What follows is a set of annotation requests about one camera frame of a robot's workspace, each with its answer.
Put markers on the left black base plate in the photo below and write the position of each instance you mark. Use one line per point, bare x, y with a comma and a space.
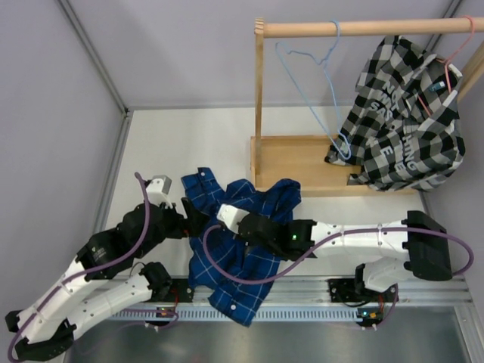
179, 292

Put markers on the slotted grey cable duct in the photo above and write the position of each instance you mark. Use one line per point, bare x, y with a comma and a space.
275, 313

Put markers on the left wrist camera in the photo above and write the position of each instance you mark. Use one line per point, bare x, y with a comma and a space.
157, 190

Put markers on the aluminium mounting rail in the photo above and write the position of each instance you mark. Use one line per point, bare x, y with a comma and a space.
313, 290

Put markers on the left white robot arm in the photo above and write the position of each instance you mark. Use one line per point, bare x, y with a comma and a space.
62, 315

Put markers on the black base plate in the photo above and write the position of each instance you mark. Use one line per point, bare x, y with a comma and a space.
342, 290
179, 292

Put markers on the pink wire hanger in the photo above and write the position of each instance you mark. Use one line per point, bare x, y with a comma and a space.
450, 60

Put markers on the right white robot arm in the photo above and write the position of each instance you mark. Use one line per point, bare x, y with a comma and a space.
412, 247

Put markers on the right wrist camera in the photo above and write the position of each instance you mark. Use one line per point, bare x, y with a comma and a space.
231, 216

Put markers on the grey corner frame post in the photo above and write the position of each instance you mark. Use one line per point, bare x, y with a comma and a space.
90, 50

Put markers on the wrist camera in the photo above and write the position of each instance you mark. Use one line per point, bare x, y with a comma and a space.
231, 216
157, 190

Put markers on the wooden clothes rack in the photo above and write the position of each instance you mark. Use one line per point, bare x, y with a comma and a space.
300, 157

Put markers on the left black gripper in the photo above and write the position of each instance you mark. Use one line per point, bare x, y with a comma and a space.
191, 226

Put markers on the black white checkered shirt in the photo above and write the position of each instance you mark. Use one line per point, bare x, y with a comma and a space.
404, 129

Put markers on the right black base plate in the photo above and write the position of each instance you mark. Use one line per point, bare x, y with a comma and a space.
342, 290

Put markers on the blue plaid shirt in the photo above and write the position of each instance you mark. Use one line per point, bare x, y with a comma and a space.
223, 263

